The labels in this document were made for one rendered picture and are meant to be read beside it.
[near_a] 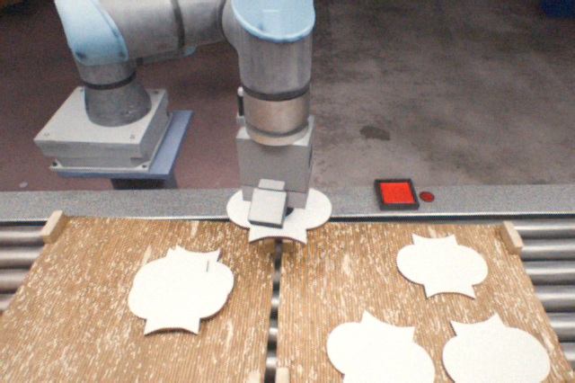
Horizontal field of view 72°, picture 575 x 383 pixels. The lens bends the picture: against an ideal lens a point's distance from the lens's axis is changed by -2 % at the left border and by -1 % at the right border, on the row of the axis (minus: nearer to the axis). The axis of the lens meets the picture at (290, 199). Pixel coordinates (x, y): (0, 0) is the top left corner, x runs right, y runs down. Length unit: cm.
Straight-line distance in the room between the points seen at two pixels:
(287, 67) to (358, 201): 46
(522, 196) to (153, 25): 76
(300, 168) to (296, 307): 25
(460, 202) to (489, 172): 166
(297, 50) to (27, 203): 70
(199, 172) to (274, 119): 189
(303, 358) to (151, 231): 36
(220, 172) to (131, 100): 135
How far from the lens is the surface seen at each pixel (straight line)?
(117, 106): 99
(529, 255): 84
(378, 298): 66
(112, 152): 98
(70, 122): 107
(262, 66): 40
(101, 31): 45
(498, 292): 73
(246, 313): 63
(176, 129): 111
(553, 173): 270
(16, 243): 90
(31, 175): 266
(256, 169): 49
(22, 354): 71
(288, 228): 54
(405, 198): 82
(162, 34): 46
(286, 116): 43
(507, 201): 91
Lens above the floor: 149
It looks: 45 degrees down
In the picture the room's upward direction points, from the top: straight up
